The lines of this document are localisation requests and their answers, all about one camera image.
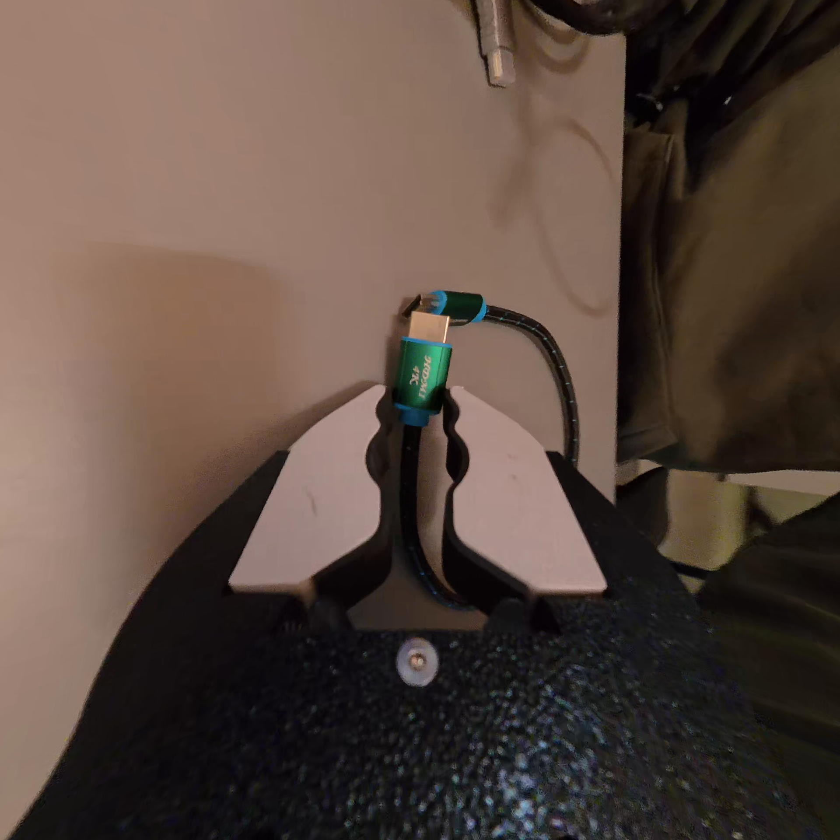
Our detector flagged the grey cable with silver plug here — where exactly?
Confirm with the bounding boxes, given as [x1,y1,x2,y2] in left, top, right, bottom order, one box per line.
[470,0,520,89]

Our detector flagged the person's dark trousers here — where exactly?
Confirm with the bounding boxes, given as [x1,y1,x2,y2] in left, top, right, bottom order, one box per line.
[659,492,840,840]

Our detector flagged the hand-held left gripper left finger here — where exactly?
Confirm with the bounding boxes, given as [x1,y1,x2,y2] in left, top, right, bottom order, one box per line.
[227,383,396,610]

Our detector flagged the black cable with green plugs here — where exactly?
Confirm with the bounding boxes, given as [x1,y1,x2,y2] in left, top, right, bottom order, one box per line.
[392,287,580,614]

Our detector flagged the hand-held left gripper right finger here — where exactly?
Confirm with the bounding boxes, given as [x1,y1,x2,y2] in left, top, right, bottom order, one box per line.
[441,386,607,616]

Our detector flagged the person's dark olive jacket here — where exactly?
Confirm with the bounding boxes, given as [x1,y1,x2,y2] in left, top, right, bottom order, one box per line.
[617,0,840,475]

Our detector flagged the pale beige desk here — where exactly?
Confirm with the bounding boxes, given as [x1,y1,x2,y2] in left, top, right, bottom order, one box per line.
[0,0,628,840]

